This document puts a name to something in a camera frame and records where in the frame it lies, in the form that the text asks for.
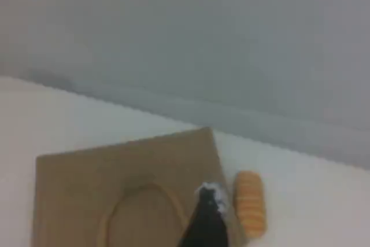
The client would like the orange striped bread roll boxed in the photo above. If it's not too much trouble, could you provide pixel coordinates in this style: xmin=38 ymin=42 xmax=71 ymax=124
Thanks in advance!
xmin=232 ymin=171 xmax=267 ymax=238

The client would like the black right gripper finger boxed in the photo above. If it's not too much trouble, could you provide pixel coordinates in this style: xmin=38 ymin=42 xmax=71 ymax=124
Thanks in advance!
xmin=177 ymin=182 xmax=230 ymax=247

